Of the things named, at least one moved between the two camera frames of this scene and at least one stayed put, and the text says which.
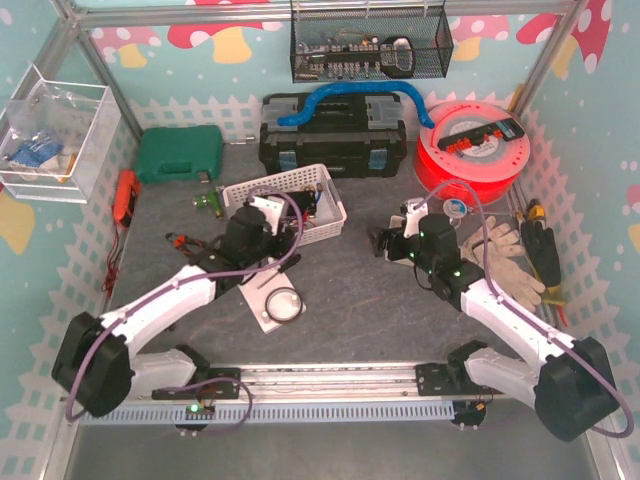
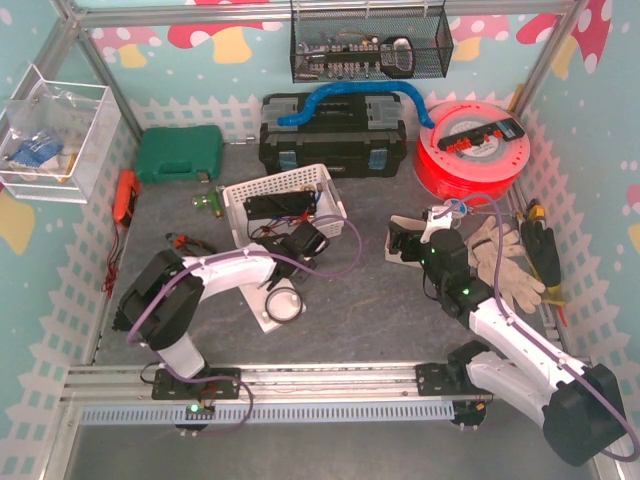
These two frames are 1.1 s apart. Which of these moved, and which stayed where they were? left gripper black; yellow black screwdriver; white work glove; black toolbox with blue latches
Moved: left gripper black
Stayed: white work glove; black toolbox with blue latches; yellow black screwdriver
